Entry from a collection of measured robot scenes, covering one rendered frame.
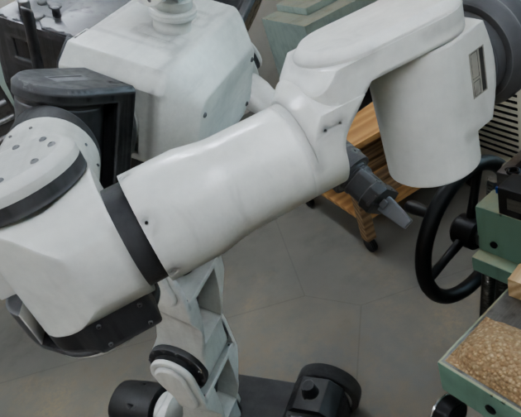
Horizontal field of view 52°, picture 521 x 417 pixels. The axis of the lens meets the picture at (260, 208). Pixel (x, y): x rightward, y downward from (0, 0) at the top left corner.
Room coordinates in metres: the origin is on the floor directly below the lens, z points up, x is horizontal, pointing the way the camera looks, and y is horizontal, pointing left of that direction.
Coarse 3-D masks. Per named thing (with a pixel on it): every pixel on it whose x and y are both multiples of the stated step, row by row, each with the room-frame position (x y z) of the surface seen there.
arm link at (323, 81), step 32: (384, 0) 0.34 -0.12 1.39; (416, 0) 0.32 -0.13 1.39; (448, 0) 0.30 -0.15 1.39; (320, 32) 0.33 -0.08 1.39; (352, 32) 0.30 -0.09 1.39; (384, 32) 0.29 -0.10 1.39; (416, 32) 0.29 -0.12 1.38; (448, 32) 0.29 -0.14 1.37; (288, 64) 0.32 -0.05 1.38; (320, 64) 0.29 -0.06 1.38; (352, 64) 0.28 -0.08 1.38; (384, 64) 0.28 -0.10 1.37; (288, 96) 0.30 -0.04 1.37; (320, 96) 0.28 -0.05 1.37; (352, 96) 0.28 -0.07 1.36; (320, 128) 0.27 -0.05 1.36; (320, 160) 0.27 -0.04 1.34; (320, 192) 0.27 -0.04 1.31
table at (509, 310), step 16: (480, 256) 0.59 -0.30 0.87; (496, 256) 0.58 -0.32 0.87; (480, 272) 0.59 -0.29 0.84; (496, 272) 0.56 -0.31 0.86; (512, 272) 0.54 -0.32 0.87; (496, 304) 0.47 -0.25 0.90; (512, 304) 0.46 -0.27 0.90; (480, 320) 0.46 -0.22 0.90; (496, 320) 0.45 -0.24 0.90; (512, 320) 0.44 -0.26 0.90; (464, 336) 0.44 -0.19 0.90; (448, 352) 0.43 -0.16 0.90; (448, 368) 0.41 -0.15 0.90; (448, 384) 0.41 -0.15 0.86; (464, 384) 0.39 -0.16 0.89; (480, 384) 0.37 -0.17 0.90; (464, 400) 0.39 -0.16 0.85; (480, 400) 0.37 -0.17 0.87; (496, 400) 0.35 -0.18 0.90; (496, 416) 0.35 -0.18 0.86; (512, 416) 0.33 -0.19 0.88
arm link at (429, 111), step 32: (480, 0) 0.33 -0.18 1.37; (512, 0) 0.32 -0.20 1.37; (480, 32) 0.30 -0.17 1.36; (512, 32) 0.31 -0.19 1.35; (416, 64) 0.29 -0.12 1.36; (448, 64) 0.29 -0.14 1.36; (480, 64) 0.30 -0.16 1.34; (512, 64) 0.31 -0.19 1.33; (384, 96) 0.31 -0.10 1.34; (416, 96) 0.29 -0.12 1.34; (448, 96) 0.29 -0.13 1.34; (480, 96) 0.30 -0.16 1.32; (384, 128) 0.31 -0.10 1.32; (416, 128) 0.29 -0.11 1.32; (448, 128) 0.29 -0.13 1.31; (416, 160) 0.29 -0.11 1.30; (448, 160) 0.29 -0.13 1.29
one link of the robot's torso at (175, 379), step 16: (224, 320) 0.93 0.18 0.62; (224, 352) 0.91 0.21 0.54; (160, 368) 0.82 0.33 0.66; (176, 368) 0.81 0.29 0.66; (224, 368) 0.92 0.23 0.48; (160, 384) 0.83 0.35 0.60; (176, 384) 0.81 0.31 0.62; (192, 384) 0.79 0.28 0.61; (208, 384) 0.84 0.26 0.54; (224, 384) 0.94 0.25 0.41; (192, 400) 0.80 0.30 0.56; (208, 400) 0.81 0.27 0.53; (224, 400) 0.93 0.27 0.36; (192, 416) 0.89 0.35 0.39; (208, 416) 0.86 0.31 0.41; (224, 416) 0.84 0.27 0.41
